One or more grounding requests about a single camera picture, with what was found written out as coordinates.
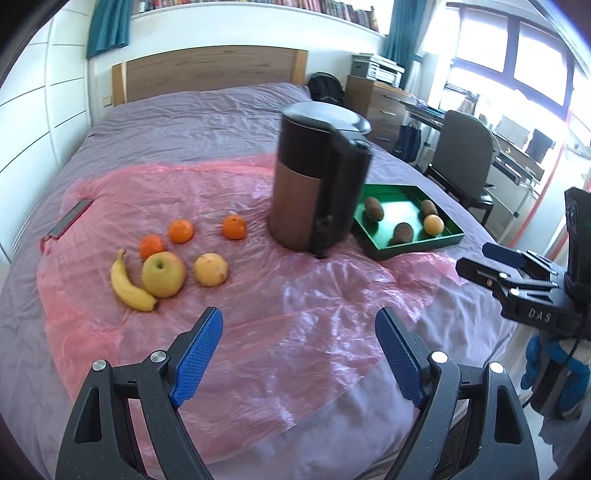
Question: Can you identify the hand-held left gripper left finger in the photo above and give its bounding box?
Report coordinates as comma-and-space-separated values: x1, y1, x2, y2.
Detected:
56, 307, 223, 480

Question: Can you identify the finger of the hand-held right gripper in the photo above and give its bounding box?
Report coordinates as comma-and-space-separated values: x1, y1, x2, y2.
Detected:
456, 257, 561, 305
482, 242, 566, 278

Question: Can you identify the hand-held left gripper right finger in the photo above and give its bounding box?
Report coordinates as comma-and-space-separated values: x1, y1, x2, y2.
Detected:
375, 308, 541, 480

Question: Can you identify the yellow green apple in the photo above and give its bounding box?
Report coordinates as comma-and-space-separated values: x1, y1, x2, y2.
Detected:
141, 251, 188, 298

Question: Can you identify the yellow banana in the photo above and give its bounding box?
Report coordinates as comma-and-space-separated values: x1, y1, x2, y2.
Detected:
110, 248, 158, 313

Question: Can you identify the green tray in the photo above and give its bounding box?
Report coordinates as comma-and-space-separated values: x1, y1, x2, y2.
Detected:
352, 184, 465, 262

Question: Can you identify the orange tangerine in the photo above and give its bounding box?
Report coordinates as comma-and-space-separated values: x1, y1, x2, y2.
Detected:
167, 219, 194, 244
222, 215, 247, 240
139, 234, 165, 260

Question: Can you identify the person's right hand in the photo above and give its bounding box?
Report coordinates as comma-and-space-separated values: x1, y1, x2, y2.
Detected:
521, 333, 586, 420

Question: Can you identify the pink plastic sheet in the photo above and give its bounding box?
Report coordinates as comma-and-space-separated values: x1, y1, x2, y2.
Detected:
36, 154, 462, 437

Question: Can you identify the grey office chair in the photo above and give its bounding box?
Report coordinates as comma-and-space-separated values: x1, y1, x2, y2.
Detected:
424, 110, 495, 227

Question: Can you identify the black monitor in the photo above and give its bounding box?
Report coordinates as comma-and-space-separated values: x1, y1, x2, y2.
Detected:
526, 129, 555, 162

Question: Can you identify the dark hanging bag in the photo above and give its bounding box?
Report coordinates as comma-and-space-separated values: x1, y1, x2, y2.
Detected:
392, 124, 423, 162

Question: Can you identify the glass top desk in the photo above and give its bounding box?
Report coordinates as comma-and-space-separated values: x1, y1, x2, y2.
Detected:
404, 95, 550, 217

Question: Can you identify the black copper kettle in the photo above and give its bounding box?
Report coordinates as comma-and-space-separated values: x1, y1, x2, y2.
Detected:
269, 102, 373, 259

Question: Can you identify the grey strip with red end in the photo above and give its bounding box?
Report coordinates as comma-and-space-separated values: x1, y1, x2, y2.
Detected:
41, 199, 94, 243

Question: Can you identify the wooden dresser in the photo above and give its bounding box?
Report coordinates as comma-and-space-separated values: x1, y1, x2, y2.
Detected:
345, 75, 414, 153

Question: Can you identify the window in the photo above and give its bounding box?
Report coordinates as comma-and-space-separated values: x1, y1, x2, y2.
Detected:
427, 0, 591, 153

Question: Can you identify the white printer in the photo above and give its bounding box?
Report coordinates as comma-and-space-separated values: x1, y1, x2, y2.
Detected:
367, 54, 404, 86

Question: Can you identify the teal curtain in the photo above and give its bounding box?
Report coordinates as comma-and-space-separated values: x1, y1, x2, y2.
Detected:
86, 0, 131, 59
384, 0, 428, 88

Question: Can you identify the bed with purple sheet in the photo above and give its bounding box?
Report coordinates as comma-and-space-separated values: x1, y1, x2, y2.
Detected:
0, 82, 522, 480

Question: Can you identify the black backpack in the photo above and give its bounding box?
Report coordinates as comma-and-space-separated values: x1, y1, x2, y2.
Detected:
307, 72, 346, 106

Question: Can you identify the white wardrobe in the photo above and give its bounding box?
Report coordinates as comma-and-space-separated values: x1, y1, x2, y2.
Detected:
0, 25, 95, 264

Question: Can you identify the wooden headboard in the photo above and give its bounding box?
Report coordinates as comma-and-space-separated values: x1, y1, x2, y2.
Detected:
112, 45, 309, 106

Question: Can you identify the row of books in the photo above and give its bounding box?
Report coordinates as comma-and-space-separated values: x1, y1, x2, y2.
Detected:
131, 0, 380, 33

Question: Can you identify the black cable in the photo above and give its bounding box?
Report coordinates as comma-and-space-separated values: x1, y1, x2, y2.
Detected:
522, 338, 583, 408

